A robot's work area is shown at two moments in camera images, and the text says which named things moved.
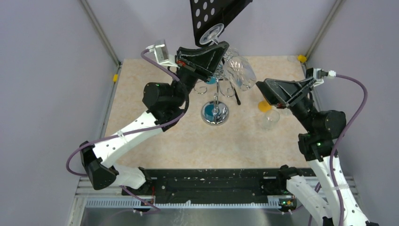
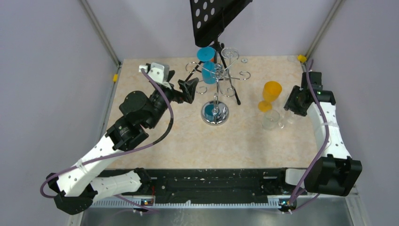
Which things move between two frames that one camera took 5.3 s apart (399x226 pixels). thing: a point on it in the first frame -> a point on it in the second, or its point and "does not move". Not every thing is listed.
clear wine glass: x=272 y=117 does not move
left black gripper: x=203 y=62 -> x=188 y=87
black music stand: x=205 y=12 does not move
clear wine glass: x=238 y=69 -> x=287 y=116
